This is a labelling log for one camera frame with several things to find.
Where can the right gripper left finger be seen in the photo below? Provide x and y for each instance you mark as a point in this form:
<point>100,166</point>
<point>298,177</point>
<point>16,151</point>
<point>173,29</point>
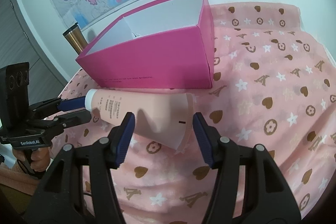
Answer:
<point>78,186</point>

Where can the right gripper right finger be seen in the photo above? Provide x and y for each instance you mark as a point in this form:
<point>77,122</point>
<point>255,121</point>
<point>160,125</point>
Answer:
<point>267,196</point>

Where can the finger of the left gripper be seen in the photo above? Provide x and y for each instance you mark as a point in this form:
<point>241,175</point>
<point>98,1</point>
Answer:
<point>57,126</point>
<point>59,104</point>

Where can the peach cosmetic tube white cap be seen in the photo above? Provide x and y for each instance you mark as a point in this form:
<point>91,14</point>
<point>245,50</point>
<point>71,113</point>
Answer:
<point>164,118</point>

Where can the brown sleeved left forearm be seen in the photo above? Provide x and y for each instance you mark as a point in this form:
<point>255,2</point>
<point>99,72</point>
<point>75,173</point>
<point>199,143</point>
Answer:
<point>15,178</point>

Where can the person's left hand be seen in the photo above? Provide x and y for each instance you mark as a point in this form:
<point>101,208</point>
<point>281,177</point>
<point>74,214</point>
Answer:
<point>40,158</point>

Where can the grey door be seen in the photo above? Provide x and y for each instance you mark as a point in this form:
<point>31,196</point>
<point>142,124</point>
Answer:
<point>19,45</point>

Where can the gold steel travel tumbler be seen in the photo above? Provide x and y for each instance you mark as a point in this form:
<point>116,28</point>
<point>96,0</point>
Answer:
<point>75,38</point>

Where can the pink patterned tablecloth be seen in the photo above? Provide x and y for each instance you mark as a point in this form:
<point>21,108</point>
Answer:
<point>273,84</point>

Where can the pink cardboard box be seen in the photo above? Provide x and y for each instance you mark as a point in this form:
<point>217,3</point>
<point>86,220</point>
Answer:
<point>164,44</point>

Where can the black left camera module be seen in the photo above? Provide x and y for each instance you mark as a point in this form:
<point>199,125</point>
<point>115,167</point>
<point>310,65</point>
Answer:
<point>14,98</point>

